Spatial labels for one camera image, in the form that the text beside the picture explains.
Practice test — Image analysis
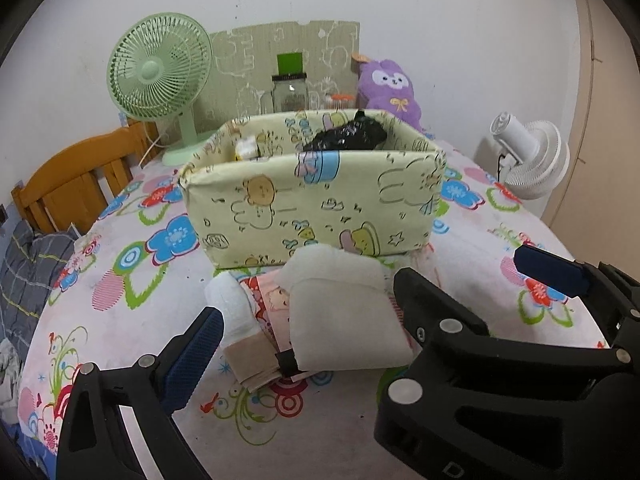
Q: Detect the black plastic bag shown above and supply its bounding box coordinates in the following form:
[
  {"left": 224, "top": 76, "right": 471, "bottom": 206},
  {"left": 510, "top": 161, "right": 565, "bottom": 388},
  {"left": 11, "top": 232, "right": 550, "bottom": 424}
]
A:
[{"left": 300, "top": 108, "right": 388, "bottom": 152}]

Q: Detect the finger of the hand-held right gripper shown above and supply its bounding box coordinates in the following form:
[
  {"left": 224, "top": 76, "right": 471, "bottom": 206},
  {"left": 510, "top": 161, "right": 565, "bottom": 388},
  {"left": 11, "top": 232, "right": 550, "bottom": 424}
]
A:
[
  {"left": 514, "top": 244, "right": 640, "bottom": 323},
  {"left": 374, "top": 267, "right": 626, "bottom": 480}
]

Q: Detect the white crumpled cloth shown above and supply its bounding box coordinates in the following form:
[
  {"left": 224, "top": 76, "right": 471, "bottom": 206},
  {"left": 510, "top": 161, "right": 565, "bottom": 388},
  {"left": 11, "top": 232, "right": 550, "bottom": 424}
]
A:
[{"left": 0, "top": 340, "right": 23, "bottom": 411}]

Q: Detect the colourful printed packet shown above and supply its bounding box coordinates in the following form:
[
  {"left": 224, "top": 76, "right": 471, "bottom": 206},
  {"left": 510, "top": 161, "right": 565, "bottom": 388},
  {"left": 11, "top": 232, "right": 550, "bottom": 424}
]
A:
[{"left": 234, "top": 132, "right": 271, "bottom": 162}]

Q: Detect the pale yellow fabric storage box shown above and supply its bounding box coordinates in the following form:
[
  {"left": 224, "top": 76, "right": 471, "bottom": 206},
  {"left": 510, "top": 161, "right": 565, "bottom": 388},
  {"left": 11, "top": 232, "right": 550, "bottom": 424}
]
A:
[{"left": 178, "top": 108, "right": 447, "bottom": 270}]

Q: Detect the grey plaid blanket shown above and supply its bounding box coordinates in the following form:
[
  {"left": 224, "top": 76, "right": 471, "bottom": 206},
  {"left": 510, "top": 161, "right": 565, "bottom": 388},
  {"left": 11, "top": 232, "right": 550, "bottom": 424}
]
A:
[{"left": 0, "top": 220, "right": 81, "bottom": 341}]

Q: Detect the white and tan cloth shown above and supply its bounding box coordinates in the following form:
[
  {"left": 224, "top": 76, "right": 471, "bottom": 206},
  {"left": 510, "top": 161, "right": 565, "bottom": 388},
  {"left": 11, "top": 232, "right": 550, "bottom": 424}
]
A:
[{"left": 205, "top": 272, "right": 286, "bottom": 391}]

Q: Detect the pink printed packet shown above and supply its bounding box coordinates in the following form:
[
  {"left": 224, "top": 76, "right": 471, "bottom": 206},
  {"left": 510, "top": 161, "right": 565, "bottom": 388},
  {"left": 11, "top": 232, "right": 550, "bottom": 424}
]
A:
[{"left": 240, "top": 272, "right": 301, "bottom": 351}]

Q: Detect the floral tablecloth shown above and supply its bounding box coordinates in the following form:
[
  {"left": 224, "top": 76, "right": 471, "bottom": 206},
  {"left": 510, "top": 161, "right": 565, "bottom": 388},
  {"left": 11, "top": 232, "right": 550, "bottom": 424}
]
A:
[{"left": 17, "top": 130, "right": 613, "bottom": 480}]

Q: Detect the black fan cable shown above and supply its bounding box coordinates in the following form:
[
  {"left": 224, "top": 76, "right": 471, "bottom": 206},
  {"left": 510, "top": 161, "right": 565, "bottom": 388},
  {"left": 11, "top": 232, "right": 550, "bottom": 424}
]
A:
[{"left": 495, "top": 147, "right": 516, "bottom": 181}]

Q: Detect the purple plush bunny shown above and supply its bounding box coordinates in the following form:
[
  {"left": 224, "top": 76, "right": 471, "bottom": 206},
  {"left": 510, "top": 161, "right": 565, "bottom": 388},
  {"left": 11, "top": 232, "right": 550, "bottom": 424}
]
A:
[{"left": 356, "top": 57, "right": 426, "bottom": 131}]

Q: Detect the wooden headboard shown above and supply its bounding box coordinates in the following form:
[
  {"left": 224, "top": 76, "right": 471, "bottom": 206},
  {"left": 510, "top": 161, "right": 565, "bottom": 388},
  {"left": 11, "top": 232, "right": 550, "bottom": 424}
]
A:
[{"left": 11, "top": 122, "right": 161, "bottom": 235}]

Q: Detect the green desk fan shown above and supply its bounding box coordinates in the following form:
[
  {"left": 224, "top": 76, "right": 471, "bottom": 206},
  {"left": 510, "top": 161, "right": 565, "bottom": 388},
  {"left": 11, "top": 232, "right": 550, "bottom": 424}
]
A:
[{"left": 107, "top": 11, "right": 213, "bottom": 165}]

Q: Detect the beige door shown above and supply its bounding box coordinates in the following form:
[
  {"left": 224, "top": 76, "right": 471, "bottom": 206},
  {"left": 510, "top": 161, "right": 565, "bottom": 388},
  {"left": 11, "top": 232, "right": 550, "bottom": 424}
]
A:
[{"left": 542, "top": 0, "right": 640, "bottom": 261}]

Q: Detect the white fan cable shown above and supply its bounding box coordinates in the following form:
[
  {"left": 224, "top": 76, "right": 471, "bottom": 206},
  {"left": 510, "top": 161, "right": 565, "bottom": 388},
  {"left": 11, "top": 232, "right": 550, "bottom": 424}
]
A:
[{"left": 139, "top": 120, "right": 168, "bottom": 168}]

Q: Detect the green patterned board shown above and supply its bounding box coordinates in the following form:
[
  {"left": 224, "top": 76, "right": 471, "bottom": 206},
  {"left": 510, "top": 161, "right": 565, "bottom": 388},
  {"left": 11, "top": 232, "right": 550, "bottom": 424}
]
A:
[{"left": 207, "top": 20, "right": 362, "bottom": 126}]

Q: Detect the white standing fan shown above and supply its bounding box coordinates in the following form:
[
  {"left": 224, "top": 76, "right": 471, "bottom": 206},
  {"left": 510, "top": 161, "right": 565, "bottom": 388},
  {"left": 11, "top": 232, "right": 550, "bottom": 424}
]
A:
[{"left": 487, "top": 112, "right": 571, "bottom": 201}]

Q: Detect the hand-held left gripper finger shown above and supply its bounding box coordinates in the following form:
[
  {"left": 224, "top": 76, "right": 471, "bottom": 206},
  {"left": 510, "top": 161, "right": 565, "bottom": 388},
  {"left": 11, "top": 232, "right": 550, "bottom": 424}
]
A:
[{"left": 56, "top": 305, "right": 227, "bottom": 480}]

